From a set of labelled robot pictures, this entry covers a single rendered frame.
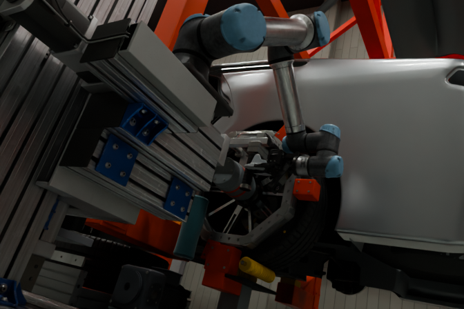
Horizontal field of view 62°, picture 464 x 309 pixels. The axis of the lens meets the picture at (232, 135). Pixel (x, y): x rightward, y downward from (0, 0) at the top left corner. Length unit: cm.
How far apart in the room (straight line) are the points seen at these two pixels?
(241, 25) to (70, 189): 55
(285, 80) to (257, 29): 44
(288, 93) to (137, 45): 84
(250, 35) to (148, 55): 37
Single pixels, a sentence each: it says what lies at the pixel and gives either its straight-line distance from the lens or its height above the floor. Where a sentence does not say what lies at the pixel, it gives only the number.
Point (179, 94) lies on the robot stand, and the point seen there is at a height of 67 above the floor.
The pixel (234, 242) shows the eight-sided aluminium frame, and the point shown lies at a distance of 168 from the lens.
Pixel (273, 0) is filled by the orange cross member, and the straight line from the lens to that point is 334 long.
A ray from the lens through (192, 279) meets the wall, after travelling 693.
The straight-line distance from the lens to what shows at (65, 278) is 194.
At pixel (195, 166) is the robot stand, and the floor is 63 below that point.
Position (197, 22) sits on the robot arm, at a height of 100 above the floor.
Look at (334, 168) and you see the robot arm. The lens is 135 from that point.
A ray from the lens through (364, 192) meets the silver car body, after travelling 180.
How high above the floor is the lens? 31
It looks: 24 degrees up
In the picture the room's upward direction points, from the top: 15 degrees clockwise
